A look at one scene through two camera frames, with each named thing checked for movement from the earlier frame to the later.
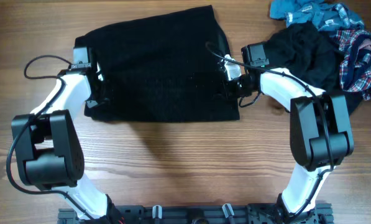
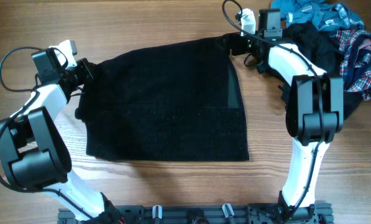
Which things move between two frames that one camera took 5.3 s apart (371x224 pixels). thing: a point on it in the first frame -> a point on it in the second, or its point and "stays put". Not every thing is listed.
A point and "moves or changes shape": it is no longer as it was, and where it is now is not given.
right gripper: x=230 y=86 -> x=230 y=43
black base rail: x=226 y=214 stays put
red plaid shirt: x=361 y=64 stays put
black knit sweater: x=164 y=69 moves or changes shape
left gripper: x=94 y=103 -> x=84 y=65
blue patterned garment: x=327 y=16 stays put
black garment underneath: x=311 y=55 stays put
